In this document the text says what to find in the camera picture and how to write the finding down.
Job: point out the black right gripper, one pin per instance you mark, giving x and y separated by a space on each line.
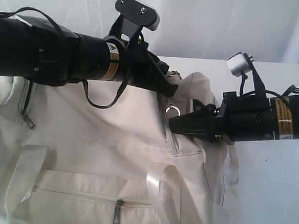
239 118

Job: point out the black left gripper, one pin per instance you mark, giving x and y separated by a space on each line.
110 60

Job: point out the cream fabric duffel bag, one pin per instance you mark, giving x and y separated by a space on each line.
63 161

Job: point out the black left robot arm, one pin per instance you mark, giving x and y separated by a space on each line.
30 47

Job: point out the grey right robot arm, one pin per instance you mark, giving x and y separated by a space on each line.
290 131

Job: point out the white backdrop curtain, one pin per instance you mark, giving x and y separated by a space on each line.
267 29

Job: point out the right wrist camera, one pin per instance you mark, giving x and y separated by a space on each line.
239 65

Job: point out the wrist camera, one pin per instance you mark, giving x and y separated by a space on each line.
239 65
133 16

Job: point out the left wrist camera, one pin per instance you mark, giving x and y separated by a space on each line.
133 16

